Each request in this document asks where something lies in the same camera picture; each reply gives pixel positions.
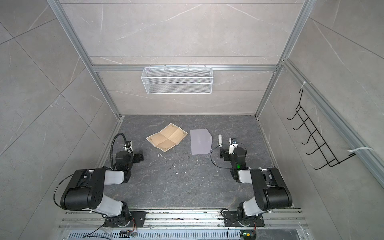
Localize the white glue stick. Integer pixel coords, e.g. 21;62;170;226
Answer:
218;135;223;146

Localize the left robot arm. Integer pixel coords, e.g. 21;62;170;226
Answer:
59;150;144;228

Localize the aluminium rail frame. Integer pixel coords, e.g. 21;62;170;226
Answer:
58;209;310;230

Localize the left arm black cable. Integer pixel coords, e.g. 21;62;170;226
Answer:
109;132;128;169

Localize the beige letter paper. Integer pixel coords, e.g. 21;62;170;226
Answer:
146;123;188;152

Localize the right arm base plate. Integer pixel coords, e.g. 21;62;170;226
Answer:
221;209;265;228

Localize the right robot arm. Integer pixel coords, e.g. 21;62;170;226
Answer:
219;144;293;221

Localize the black wire hook rack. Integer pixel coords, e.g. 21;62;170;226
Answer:
287;89;356;170

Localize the white vented cable duct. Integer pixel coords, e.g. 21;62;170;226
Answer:
66;230;243;240

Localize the grey purple envelope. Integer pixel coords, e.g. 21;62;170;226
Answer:
190;129;213;155

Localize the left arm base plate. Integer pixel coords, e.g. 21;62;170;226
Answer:
103;211;147;228

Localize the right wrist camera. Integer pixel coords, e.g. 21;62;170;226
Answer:
229;138;238;154

